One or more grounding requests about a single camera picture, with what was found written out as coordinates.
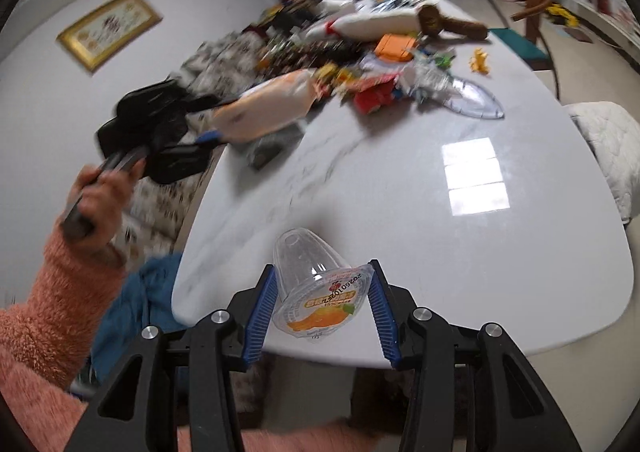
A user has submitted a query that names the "person's blue jeans leg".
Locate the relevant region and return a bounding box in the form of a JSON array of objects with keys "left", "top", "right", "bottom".
[{"left": 90, "top": 252, "right": 185, "bottom": 383}]

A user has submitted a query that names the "small yellow toy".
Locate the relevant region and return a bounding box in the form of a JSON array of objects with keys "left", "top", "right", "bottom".
[{"left": 469, "top": 49, "right": 494, "bottom": 75}]

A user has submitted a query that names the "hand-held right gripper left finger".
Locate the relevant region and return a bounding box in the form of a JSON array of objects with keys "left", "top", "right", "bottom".
[{"left": 65, "top": 264, "right": 278, "bottom": 452}]

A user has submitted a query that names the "patterned sofa cover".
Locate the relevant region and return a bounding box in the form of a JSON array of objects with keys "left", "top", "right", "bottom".
[{"left": 112, "top": 32, "right": 268, "bottom": 253}]

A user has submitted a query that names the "brown plush hammer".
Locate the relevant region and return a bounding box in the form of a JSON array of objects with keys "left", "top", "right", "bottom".
[{"left": 417, "top": 4, "right": 489, "bottom": 41}]

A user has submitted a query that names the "person's right forearm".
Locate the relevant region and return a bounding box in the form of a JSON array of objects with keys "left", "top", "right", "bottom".
[{"left": 240, "top": 418, "right": 383, "bottom": 452}]

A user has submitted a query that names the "white bowling pin plush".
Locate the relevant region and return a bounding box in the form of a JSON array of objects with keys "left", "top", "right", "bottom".
[{"left": 300, "top": 6, "right": 426, "bottom": 45}]

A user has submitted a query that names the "person's left hand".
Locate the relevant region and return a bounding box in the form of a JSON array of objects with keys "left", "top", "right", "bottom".
[{"left": 62, "top": 164, "right": 147, "bottom": 253}]

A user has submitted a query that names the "yellow flower bunch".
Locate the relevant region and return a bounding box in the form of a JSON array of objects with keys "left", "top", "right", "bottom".
[{"left": 546, "top": 6, "right": 581, "bottom": 28}]

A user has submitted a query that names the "pile of assorted toys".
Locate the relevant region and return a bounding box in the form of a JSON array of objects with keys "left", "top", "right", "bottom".
[{"left": 250, "top": 0, "right": 457, "bottom": 117}]

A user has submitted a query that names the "person's left forearm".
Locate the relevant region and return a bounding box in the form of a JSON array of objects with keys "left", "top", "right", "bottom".
[{"left": 0, "top": 232, "right": 132, "bottom": 452}]

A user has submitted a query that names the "white quilted cushion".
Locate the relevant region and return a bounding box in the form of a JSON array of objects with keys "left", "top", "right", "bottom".
[{"left": 565, "top": 102, "right": 640, "bottom": 223}]

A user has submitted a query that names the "clear jelly cup orange label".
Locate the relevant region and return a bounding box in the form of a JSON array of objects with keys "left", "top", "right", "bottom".
[{"left": 272, "top": 228, "right": 376, "bottom": 340}]

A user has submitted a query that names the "orange plastic case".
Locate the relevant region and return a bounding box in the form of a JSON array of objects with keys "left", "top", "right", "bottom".
[{"left": 375, "top": 34, "right": 419, "bottom": 62}]

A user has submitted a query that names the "gold framed wall picture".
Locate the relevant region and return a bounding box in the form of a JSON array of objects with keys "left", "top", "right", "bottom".
[{"left": 56, "top": 0, "right": 164, "bottom": 72}]

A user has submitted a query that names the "orange and white snack packet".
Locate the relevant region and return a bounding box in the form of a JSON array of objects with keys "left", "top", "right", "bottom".
[{"left": 210, "top": 69, "right": 321, "bottom": 143}]

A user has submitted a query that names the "clear plastic blister packaging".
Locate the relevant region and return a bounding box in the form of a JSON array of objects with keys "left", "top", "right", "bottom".
[{"left": 414, "top": 66, "right": 505, "bottom": 121}]

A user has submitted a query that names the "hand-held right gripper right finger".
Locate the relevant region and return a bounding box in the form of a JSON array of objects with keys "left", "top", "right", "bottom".
[{"left": 367, "top": 259, "right": 583, "bottom": 452}]

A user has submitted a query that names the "wooden armchair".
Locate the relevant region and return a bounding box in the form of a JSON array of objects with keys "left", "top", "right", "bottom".
[{"left": 460, "top": 0, "right": 563, "bottom": 97}]

